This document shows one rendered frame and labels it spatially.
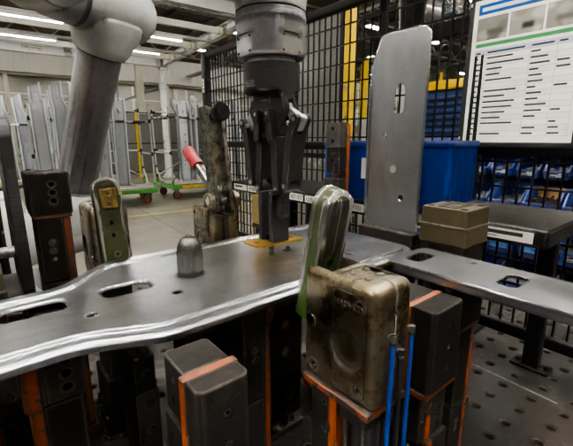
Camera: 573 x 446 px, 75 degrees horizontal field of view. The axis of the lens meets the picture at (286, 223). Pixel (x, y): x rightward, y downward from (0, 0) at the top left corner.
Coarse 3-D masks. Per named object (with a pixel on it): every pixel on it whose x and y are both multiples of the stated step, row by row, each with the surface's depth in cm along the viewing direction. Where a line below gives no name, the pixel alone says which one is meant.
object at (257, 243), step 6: (288, 234) 58; (252, 240) 53; (258, 240) 54; (264, 240) 54; (288, 240) 54; (294, 240) 54; (300, 240) 55; (252, 246) 51; (258, 246) 50; (264, 246) 51; (270, 246) 51
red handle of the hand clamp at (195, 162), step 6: (186, 150) 70; (192, 150) 69; (186, 156) 69; (192, 156) 68; (198, 156) 69; (192, 162) 68; (198, 162) 68; (198, 168) 67; (204, 168) 67; (198, 174) 67; (204, 174) 66; (204, 180) 66; (222, 192) 64; (222, 198) 63; (222, 204) 63
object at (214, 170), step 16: (208, 112) 60; (224, 112) 59; (208, 128) 61; (224, 128) 62; (208, 144) 61; (224, 144) 62; (208, 160) 61; (224, 160) 63; (208, 176) 62; (224, 176) 64; (224, 192) 64
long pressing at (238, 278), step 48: (240, 240) 61; (384, 240) 63; (96, 288) 41; (192, 288) 41; (240, 288) 41; (288, 288) 42; (0, 336) 31; (48, 336) 31; (96, 336) 32; (144, 336) 32
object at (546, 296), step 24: (408, 264) 50; (432, 264) 50; (456, 264) 50; (480, 264) 50; (456, 288) 44; (480, 288) 42; (504, 288) 41; (528, 288) 41; (552, 288) 41; (528, 312) 38; (552, 312) 37
